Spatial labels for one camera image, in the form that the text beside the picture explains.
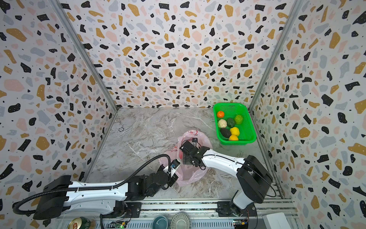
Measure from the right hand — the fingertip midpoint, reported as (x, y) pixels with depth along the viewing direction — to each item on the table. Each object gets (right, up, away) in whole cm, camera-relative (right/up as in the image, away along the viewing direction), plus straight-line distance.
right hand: (188, 156), depth 86 cm
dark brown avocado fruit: (+26, +13, +15) cm, 33 cm away
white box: (+42, -26, -19) cm, 53 cm away
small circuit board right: (+27, -30, -15) cm, 43 cm away
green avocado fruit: (+31, +20, +20) cm, 42 cm away
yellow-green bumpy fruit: (+37, +23, +22) cm, 49 cm away
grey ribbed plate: (-4, -28, -16) cm, 33 cm away
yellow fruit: (+32, +15, +14) cm, 38 cm away
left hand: (-5, -1, -13) cm, 14 cm away
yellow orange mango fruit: (+30, +10, +11) cm, 34 cm away
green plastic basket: (+42, +12, +16) cm, 47 cm away
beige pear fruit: (+25, +20, +19) cm, 37 cm away
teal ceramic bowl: (-13, -28, -17) cm, 35 cm away
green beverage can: (-46, -23, -25) cm, 57 cm away
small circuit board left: (-34, -30, -16) cm, 48 cm away
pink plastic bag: (0, -7, -12) cm, 14 cm away
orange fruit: (+25, +27, +27) cm, 45 cm away
